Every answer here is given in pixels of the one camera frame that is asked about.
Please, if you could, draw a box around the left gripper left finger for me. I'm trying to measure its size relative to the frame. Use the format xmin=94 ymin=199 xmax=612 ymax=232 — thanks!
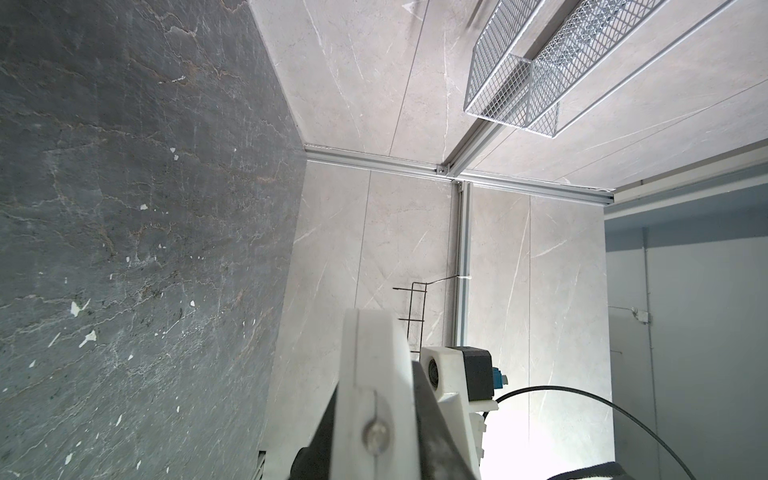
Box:
xmin=289 ymin=388 xmax=338 ymax=480

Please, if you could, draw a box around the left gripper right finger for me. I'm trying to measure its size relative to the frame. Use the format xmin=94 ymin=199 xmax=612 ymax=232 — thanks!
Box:
xmin=411 ymin=361 xmax=475 ymax=480

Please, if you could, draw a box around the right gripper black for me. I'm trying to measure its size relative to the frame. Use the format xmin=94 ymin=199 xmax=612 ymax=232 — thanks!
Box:
xmin=548 ymin=461 xmax=634 ymax=480

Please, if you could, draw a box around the white remote control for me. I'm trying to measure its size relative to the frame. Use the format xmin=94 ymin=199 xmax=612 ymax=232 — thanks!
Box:
xmin=329 ymin=309 xmax=421 ymax=479

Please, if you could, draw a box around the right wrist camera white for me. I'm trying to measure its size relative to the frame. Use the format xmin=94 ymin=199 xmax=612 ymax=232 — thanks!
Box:
xmin=420 ymin=346 xmax=508 ymax=479

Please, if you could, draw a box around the black wire hook rack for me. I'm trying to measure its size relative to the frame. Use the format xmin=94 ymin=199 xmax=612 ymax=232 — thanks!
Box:
xmin=392 ymin=274 xmax=471 ymax=355

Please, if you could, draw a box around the white wire mesh basket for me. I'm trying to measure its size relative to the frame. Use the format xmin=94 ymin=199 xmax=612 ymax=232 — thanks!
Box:
xmin=463 ymin=1 xmax=663 ymax=138

